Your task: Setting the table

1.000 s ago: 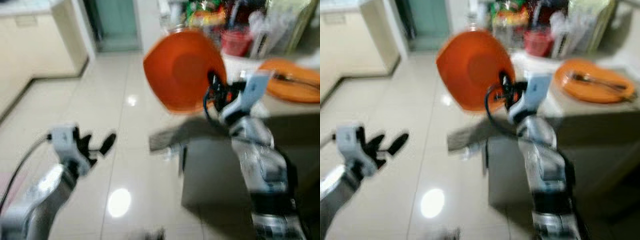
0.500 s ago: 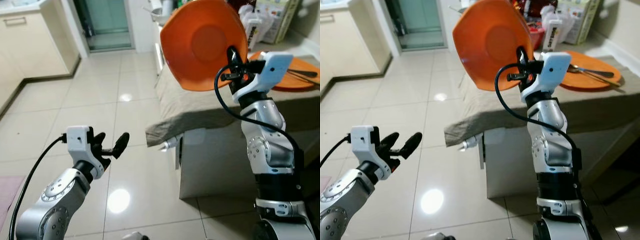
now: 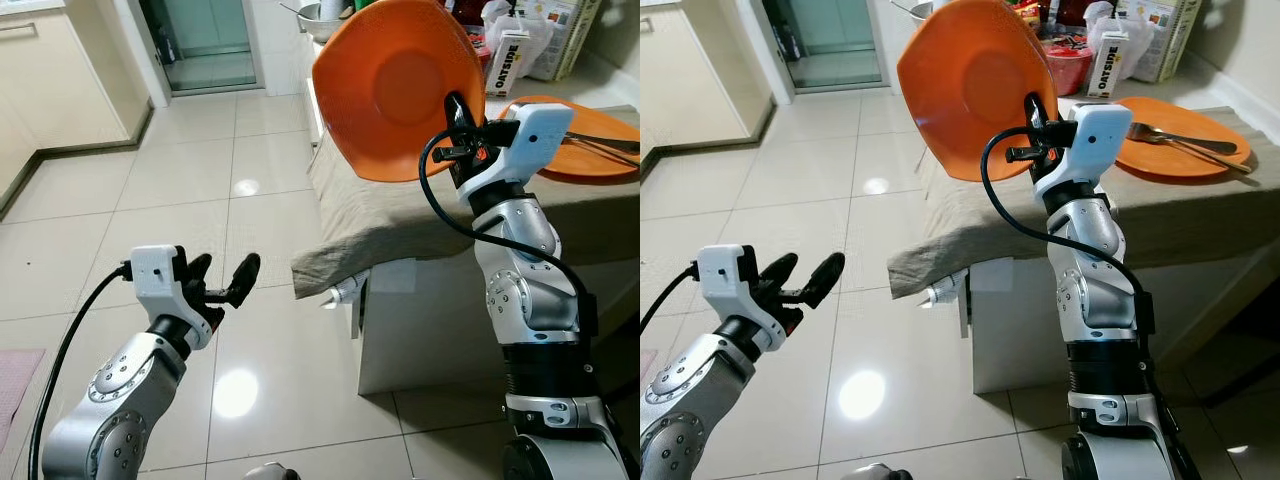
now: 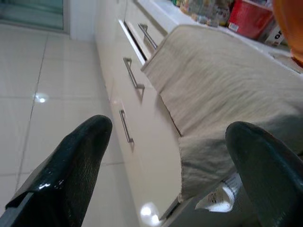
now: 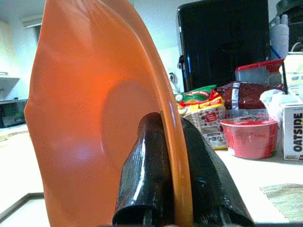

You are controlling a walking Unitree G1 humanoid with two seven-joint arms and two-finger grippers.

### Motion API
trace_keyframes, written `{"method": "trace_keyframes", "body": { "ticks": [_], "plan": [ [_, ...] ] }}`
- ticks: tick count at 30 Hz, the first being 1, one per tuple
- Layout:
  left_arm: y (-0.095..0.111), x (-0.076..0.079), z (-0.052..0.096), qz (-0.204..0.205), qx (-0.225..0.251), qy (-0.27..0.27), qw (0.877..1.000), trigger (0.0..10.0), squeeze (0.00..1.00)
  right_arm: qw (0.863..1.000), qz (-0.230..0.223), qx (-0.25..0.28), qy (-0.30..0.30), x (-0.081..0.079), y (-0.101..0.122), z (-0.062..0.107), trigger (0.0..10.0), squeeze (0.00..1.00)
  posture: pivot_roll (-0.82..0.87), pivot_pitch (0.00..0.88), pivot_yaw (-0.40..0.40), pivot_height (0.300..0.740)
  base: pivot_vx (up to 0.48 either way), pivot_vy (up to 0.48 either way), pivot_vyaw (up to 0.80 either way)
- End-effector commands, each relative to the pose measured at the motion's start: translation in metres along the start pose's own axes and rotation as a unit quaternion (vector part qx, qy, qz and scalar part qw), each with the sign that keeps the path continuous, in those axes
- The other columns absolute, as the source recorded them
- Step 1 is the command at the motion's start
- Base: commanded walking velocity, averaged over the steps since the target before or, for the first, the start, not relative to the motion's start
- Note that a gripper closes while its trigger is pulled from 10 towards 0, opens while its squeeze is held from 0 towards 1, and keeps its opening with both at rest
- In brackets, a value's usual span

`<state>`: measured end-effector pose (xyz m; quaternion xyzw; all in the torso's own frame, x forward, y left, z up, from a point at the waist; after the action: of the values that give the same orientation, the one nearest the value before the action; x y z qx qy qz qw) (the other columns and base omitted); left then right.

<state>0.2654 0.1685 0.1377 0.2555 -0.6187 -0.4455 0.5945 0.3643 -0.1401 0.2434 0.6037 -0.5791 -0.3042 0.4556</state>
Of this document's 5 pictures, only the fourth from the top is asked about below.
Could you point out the cream drawer cabinet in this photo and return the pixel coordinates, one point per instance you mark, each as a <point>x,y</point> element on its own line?
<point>151,146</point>

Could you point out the red carton box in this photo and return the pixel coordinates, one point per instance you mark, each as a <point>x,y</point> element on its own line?
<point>251,17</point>

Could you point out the glass sliding door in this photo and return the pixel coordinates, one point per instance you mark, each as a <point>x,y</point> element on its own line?
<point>30,11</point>

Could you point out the white box with black print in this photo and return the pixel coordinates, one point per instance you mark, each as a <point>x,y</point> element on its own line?
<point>275,35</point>

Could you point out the orange rounded object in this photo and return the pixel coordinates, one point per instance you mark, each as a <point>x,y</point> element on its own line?
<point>293,28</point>

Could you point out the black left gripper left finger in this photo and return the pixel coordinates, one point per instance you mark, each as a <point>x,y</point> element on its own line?
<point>64,179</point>

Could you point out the beige woven cloth placemat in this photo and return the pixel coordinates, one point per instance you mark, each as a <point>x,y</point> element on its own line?
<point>225,82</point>

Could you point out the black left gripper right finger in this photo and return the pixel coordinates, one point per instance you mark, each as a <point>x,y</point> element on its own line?
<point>272,179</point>

